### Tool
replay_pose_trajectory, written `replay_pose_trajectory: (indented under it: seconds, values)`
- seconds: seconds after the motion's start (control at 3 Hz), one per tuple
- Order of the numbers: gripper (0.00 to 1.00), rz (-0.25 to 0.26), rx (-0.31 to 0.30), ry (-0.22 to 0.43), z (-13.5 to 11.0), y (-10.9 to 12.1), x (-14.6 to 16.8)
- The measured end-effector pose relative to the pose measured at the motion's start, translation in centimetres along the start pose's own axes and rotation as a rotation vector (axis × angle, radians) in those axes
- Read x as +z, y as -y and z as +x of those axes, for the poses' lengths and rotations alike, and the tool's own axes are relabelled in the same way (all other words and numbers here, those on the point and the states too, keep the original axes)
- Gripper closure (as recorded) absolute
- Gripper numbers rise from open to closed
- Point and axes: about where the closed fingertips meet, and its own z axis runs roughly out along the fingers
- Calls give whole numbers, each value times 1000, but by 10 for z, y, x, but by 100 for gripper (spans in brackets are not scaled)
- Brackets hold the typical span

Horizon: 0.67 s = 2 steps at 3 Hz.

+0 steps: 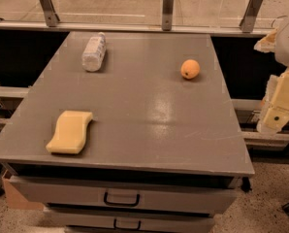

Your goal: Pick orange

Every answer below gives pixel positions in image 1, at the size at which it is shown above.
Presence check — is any left metal bracket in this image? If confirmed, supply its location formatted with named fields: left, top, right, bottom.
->
left=39, top=0, right=60, bottom=27

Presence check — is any clear plastic bottle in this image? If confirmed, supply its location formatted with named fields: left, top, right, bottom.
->
left=81, top=32, right=106, bottom=72

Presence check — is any orange fruit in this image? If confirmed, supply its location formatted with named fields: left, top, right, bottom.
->
left=180, top=59, right=200, bottom=80

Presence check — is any grey drawer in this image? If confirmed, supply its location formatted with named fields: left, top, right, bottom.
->
left=44, top=208, right=214, bottom=233
left=11, top=176, right=237, bottom=215

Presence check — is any metal bracket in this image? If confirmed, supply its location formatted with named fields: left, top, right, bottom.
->
left=162, top=0, right=175, bottom=31
left=39, top=0, right=60, bottom=27
left=240, top=0, right=263, bottom=33

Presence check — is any right metal bracket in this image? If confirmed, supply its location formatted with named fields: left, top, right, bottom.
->
left=240, top=0, right=263, bottom=33

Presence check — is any upper grey drawer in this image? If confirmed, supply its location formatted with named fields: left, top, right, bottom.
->
left=11, top=176, right=237, bottom=215

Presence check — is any lower grey drawer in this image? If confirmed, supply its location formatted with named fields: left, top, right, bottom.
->
left=44, top=208, right=214, bottom=233

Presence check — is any aluminium rail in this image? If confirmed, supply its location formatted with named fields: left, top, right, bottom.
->
left=0, top=20, right=272, bottom=37

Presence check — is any yellow sponge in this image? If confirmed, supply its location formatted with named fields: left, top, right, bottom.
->
left=46, top=111, right=93, bottom=154

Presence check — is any middle metal bracket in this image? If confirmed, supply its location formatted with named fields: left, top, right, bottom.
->
left=162, top=0, right=175, bottom=31

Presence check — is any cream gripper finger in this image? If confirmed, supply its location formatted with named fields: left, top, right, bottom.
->
left=257, top=67, right=289, bottom=135
left=254, top=29, right=277, bottom=53

